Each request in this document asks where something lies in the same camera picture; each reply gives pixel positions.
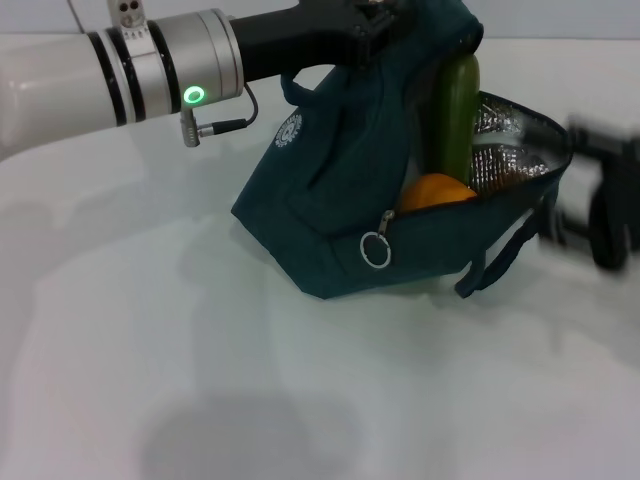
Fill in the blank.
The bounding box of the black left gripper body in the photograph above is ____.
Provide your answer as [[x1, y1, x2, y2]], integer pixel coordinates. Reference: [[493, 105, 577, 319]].
[[230, 0, 359, 84]]

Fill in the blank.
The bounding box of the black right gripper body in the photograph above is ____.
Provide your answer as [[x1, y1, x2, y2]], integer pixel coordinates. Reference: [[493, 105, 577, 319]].
[[589, 144, 640, 271]]

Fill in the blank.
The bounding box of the green cucumber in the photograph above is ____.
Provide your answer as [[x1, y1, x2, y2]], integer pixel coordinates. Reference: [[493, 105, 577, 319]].
[[434, 53, 481, 186]]

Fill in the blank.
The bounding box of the orange pear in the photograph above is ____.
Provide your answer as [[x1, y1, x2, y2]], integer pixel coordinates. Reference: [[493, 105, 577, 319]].
[[399, 172, 479, 214]]

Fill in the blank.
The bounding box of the dark teal lunch bag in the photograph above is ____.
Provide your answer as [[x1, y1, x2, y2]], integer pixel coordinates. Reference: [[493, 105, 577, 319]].
[[230, 0, 575, 300]]

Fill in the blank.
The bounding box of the silver zipper pull ring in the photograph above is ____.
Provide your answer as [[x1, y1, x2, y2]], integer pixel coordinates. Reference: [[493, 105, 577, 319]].
[[359, 209, 396, 270]]

